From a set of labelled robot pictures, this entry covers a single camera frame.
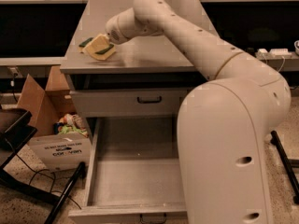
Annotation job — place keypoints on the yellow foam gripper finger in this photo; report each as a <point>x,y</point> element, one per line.
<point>98,41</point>
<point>102,53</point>

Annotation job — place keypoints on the green and yellow sponge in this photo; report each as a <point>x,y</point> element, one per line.
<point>85,42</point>

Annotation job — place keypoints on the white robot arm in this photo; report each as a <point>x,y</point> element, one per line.
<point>222,124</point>

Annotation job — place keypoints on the grey drawer cabinet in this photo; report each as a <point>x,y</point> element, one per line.
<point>140,56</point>

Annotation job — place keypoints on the grey upper drawer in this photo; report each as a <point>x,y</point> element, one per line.
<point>123,103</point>

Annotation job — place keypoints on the open grey lower drawer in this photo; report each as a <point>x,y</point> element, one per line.
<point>133,170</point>

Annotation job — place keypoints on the colourful items in box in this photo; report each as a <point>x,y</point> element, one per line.
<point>70,123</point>

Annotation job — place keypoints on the brown cardboard box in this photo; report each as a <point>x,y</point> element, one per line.
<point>57,151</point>

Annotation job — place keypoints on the black stand left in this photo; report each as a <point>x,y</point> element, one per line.
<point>29,192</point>

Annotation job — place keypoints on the white power strip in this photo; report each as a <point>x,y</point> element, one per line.
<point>273,53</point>

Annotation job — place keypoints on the black stand leg right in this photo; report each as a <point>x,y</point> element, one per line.
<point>289,165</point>

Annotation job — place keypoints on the black upper drawer handle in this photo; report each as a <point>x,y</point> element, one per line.
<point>149,100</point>

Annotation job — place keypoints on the black drawer handle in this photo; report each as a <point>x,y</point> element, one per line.
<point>149,100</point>
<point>152,219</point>

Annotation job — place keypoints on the black lower drawer handle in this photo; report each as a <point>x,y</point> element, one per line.
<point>152,219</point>

